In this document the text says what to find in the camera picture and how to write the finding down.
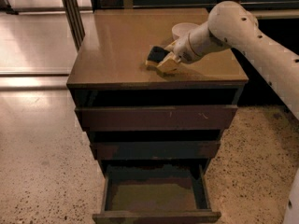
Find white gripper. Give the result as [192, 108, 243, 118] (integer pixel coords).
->
[157, 33, 203, 73]

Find dark sponge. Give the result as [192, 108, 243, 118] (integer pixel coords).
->
[146, 46, 169, 66]

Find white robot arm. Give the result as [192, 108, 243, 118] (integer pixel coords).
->
[167, 2, 299, 224]

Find top drawer front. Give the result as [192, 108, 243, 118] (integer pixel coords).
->
[75, 105, 237, 132]

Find brown drawer cabinet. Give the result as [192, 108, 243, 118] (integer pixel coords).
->
[65, 7, 249, 224]

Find middle drawer front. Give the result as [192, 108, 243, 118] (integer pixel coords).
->
[91, 141, 221, 161]

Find open bottom drawer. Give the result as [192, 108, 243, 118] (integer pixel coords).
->
[93, 164, 221, 224]

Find white ceramic bowl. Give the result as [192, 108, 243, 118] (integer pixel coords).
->
[172, 22, 198, 40]

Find metal door frame post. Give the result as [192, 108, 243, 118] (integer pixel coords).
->
[62, 0, 85, 50]

